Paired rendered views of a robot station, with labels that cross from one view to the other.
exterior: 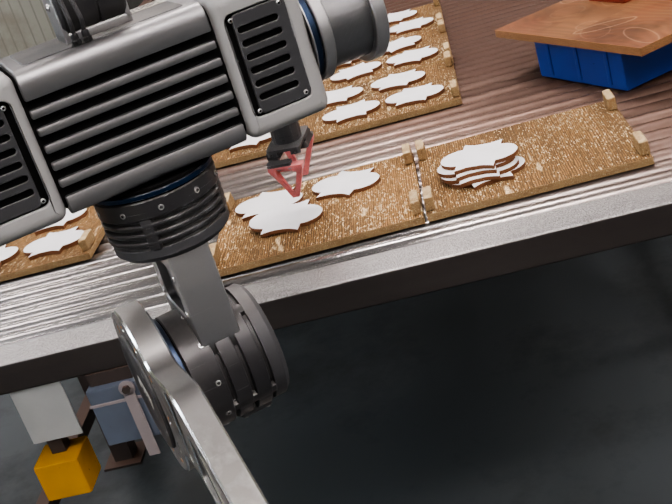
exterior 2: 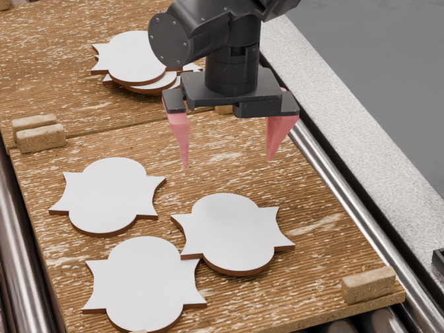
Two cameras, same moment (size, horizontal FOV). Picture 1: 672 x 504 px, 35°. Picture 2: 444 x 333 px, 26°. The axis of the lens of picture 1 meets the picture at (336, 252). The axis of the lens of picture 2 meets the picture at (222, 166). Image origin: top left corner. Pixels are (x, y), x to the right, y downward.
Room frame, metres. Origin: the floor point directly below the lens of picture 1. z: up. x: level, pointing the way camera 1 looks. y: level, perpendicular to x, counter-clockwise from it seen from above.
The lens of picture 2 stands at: (2.37, 0.81, 1.63)
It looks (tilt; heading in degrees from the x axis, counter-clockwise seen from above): 35 degrees down; 242
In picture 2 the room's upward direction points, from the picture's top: straight up
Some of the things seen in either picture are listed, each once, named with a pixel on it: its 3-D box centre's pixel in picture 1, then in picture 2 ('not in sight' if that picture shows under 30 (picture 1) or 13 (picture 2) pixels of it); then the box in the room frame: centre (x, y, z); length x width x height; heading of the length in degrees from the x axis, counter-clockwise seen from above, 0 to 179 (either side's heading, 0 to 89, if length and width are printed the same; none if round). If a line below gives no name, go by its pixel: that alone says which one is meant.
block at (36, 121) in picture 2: (420, 149); (34, 127); (2.10, -0.23, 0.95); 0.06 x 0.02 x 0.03; 172
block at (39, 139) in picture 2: (407, 153); (41, 138); (2.10, -0.20, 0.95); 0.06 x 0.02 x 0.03; 172
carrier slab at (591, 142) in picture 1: (525, 156); (101, 56); (1.94, -0.40, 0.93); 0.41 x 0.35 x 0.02; 82
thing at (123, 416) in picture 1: (137, 401); not in sight; (1.77, 0.43, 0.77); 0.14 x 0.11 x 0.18; 81
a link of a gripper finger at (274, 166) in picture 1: (291, 171); (259, 123); (1.92, 0.03, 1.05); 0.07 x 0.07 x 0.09; 74
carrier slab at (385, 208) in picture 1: (318, 212); (189, 219); (2.00, 0.01, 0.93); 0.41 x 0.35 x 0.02; 82
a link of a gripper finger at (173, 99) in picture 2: (297, 155); (197, 127); (1.98, 0.01, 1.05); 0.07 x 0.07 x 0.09; 74
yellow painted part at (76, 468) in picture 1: (52, 435); not in sight; (1.80, 0.61, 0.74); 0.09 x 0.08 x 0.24; 81
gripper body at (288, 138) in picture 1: (284, 129); (231, 67); (1.95, 0.02, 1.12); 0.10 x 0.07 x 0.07; 164
